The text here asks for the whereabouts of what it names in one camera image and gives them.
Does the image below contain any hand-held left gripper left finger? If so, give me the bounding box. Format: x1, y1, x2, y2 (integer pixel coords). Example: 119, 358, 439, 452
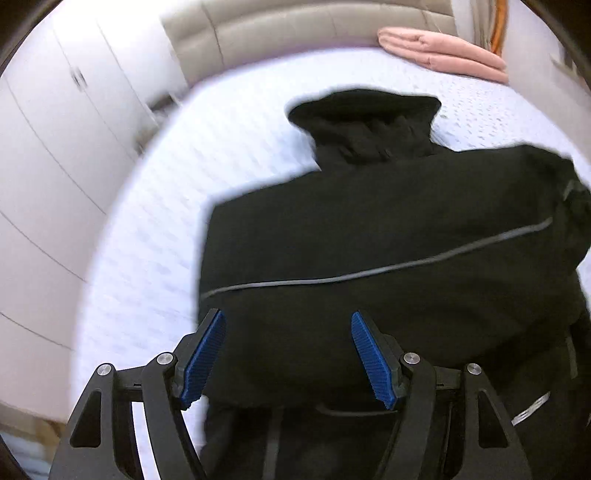
48, 308, 227, 480

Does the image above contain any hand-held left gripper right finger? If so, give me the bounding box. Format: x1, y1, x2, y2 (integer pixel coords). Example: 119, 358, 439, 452
351, 311, 541, 480

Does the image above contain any black jacket with grey piping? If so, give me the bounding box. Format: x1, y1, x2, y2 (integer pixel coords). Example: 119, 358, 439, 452
198, 89, 591, 480

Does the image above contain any bed with white floral sheet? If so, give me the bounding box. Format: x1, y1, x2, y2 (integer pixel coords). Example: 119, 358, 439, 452
69, 44, 591, 480

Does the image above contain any white wardrobe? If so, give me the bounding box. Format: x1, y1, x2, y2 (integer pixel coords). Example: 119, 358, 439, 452
0, 9, 190, 423

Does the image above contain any folded pink blanket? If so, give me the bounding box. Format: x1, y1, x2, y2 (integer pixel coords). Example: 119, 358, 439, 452
378, 26, 509, 85

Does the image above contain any beige padded headboard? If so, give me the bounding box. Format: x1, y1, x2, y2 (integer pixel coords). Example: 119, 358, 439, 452
159, 0, 455, 86

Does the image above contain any beige and orange curtain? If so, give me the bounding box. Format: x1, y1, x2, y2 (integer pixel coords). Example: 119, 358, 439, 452
488, 0, 509, 58

